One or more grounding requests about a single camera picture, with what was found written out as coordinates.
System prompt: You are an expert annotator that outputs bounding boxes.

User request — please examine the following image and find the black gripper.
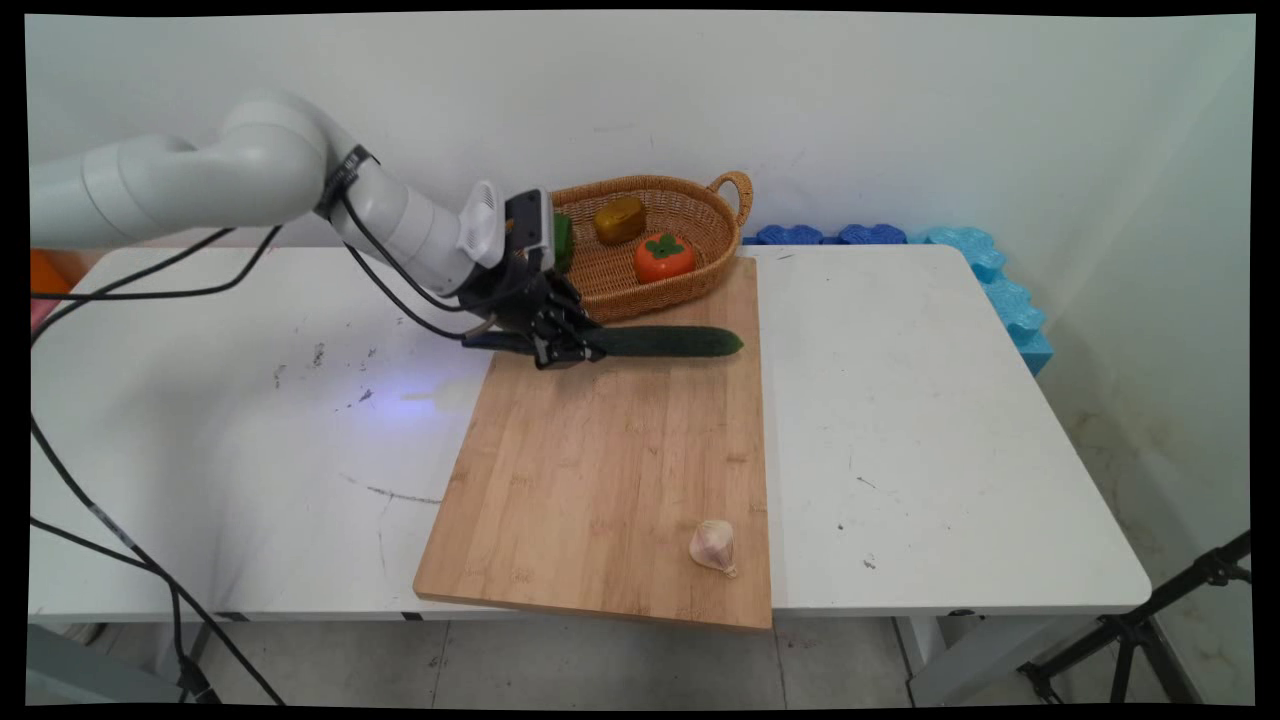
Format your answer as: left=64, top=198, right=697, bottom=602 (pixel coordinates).
left=458, top=250, right=607, bottom=371

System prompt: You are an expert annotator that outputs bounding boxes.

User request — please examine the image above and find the dark green cucumber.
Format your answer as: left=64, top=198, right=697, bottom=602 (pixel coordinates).
left=462, top=325, right=745, bottom=359

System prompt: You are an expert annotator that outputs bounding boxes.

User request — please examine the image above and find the orange persimmon with green leaf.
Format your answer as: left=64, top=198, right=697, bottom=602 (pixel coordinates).
left=633, top=232, right=697, bottom=285

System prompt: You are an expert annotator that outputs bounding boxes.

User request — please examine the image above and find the bamboo cutting board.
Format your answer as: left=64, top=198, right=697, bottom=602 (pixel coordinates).
left=413, top=255, right=774, bottom=631

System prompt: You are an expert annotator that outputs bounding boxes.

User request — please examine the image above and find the woven wicker basket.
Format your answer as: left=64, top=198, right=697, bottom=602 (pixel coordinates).
left=548, top=171, right=754, bottom=324

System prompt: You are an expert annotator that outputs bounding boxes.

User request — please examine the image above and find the white garlic bulb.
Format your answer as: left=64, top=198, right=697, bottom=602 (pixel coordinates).
left=688, top=519, right=739, bottom=579

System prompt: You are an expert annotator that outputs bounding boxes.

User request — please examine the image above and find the light blue foam mat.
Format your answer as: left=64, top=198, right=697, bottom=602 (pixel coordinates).
left=908, top=226, right=1055, bottom=377

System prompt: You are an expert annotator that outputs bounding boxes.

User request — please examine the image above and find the white table leg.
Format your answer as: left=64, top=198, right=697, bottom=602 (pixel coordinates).
left=895, top=608, right=1061, bottom=709

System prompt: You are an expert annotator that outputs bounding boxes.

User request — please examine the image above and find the orange object behind table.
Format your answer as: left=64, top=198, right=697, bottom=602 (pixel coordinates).
left=30, top=248, right=77, bottom=299

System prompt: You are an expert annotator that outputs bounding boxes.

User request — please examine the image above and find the black tripod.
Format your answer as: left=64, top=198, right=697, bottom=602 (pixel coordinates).
left=1017, top=530, right=1253, bottom=706

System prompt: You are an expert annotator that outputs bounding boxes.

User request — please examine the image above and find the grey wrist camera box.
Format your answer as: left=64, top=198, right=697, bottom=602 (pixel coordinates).
left=504, top=188, right=557, bottom=275

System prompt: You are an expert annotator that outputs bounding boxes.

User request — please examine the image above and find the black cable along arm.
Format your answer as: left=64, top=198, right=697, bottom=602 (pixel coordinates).
left=318, top=146, right=497, bottom=341

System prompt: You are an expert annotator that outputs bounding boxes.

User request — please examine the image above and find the black cable hanging from arm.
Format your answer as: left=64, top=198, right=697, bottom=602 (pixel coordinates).
left=30, top=225, right=285, bottom=346

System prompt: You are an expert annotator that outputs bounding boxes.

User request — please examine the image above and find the black cable down to floor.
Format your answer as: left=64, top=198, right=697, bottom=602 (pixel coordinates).
left=30, top=415, right=287, bottom=707

